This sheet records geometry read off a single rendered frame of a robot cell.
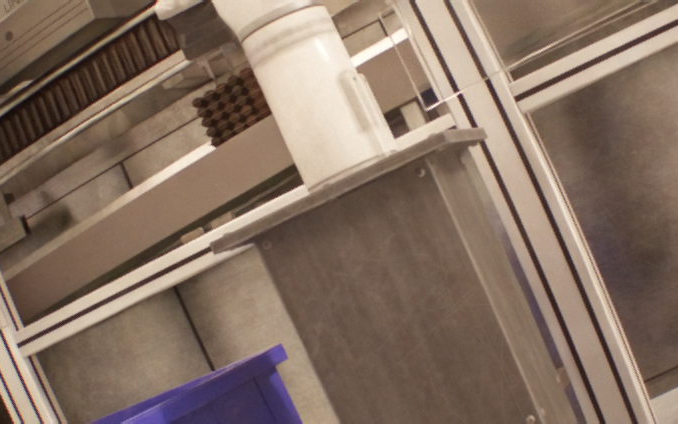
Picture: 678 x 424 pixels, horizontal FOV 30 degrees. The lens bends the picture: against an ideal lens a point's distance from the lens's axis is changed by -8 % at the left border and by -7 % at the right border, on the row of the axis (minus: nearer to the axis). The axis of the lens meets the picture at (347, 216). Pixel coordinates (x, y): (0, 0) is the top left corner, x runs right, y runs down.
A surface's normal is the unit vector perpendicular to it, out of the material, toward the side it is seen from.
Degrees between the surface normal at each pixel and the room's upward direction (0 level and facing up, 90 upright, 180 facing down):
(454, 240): 90
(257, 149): 90
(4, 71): 90
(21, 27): 90
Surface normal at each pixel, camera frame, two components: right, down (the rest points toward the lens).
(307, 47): 0.22, -0.15
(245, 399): 0.83, -0.40
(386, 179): -0.25, 0.07
